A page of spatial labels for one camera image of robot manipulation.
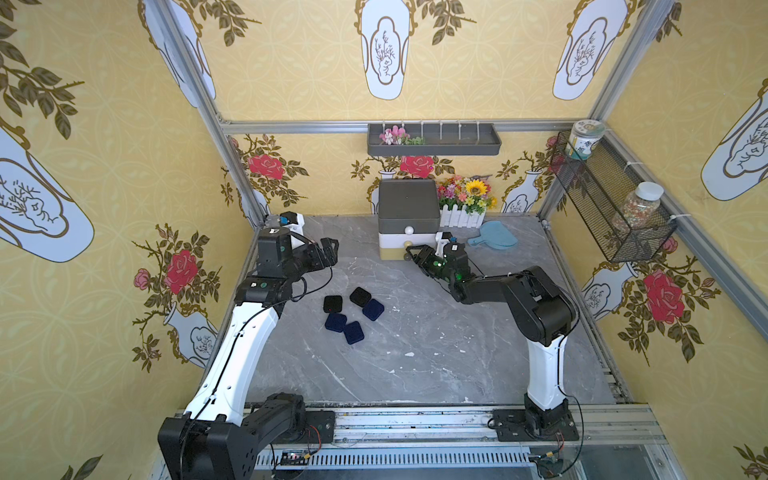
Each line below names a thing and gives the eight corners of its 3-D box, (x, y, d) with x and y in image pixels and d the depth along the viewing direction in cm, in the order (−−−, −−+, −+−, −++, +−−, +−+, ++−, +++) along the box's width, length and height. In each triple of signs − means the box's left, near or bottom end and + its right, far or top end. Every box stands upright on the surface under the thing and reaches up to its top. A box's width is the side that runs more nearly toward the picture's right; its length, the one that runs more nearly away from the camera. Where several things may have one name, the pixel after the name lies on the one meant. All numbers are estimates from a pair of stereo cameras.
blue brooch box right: (361, 312, 97) (360, 309, 95) (372, 300, 99) (372, 297, 98) (374, 322, 94) (374, 319, 93) (385, 310, 97) (385, 306, 95)
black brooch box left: (323, 312, 97) (321, 308, 95) (325, 299, 100) (323, 295, 97) (342, 312, 97) (340, 308, 95) (343, 299, 100) (342, 295, 97)
